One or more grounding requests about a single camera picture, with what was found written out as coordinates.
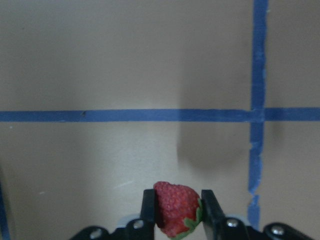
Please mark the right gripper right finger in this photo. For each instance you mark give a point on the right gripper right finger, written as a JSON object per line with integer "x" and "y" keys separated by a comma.
{"x": 218, "y": 226}

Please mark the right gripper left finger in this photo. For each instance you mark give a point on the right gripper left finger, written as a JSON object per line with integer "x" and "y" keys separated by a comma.
{"x": 143, "y": 226}

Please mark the strawberry plate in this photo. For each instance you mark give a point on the strawberry plate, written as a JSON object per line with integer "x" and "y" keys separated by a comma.
{"x": 179, "y": 209}

